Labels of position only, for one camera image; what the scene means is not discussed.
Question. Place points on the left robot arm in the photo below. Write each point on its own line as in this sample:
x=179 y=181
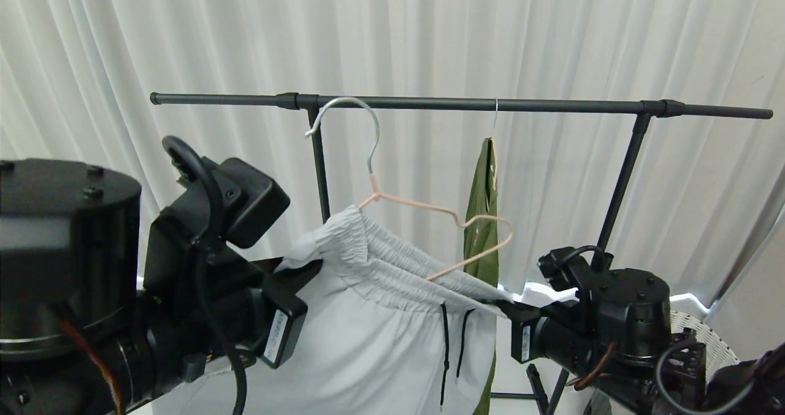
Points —
x=61 y=249

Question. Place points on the pink clothes hanger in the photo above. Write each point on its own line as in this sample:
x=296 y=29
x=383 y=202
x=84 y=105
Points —
x=423 y=205
x=495 y=114

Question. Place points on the pale grey shorts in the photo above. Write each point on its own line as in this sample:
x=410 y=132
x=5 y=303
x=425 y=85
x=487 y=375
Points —
x=368 y=341

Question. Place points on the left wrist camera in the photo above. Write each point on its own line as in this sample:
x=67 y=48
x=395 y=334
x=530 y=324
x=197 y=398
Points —
x=251 y=200

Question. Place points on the black clothes rack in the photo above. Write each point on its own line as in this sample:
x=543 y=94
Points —
x=429 y=103

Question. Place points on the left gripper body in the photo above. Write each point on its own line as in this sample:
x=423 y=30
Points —
x=282 y=329

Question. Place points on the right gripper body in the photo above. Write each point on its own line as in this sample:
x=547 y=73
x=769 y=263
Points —
x=552 y=335

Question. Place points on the white curtain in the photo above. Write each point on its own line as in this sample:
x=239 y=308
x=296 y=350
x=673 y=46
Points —
x=368 y=35

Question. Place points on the green shirt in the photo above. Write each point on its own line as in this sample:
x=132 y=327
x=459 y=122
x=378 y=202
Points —
x=481 y=231

